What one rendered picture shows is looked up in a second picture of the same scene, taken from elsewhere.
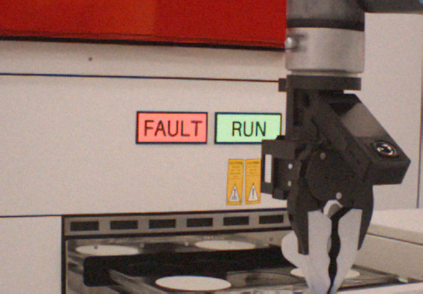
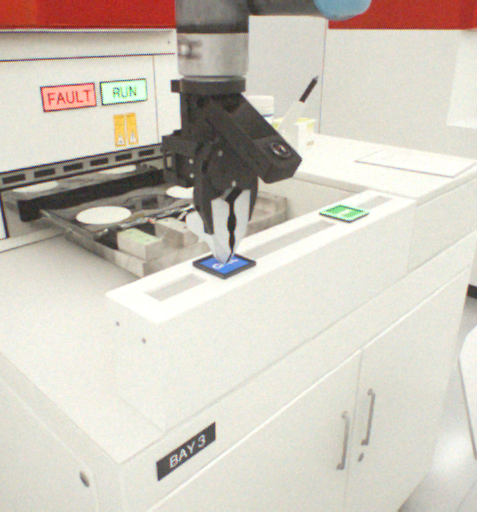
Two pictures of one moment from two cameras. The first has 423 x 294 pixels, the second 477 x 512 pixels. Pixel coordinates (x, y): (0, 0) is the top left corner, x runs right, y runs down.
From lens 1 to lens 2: 44 cm
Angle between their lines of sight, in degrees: 25
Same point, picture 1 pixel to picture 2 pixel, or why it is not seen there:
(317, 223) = (219, 208)
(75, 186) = (0, 150)
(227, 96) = (106, 69)
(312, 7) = (204, 12)
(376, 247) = not seen: hidden behind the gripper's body
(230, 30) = (103, 17)
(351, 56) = (241, 61)
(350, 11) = (239, 15)
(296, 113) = (190, 112)
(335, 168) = (230, 162)
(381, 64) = not seen: hidden behind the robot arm
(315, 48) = (209, 55)
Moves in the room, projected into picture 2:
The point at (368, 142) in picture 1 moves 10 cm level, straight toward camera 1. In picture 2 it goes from (265, 144) to (287, 169)
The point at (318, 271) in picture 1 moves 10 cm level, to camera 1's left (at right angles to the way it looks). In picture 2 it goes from (221, 245) to (133, 253)
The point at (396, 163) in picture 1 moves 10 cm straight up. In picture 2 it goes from (291, 163) to (296, 55)
